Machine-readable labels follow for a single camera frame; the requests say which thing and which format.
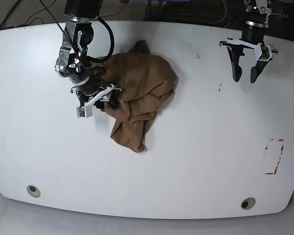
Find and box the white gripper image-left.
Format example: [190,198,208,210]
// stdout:
[70,83,122,110]

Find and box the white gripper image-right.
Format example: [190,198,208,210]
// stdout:
[219,23,279,84]

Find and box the brown t-shirt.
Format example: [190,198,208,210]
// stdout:
[99,40,177,153]

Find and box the red tape rectangle marking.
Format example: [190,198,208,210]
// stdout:
[262,139,285,175]

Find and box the grey table grommet left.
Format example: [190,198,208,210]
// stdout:
[27,185,41,198]

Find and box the grey table grommet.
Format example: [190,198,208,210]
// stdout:
[241,197,256,210]
[27,185,41,198]

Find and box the grey table grommet right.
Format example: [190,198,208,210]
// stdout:
[241,197,256,210]

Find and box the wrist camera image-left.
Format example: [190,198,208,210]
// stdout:
[76,106,93,118]

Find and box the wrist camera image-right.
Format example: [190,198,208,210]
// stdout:
[257,44,275,62]

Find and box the yellow cable on floor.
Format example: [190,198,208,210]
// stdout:
[98,0,121,18]

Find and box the black cable on floor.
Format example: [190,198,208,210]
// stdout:
[0,0,57,28]

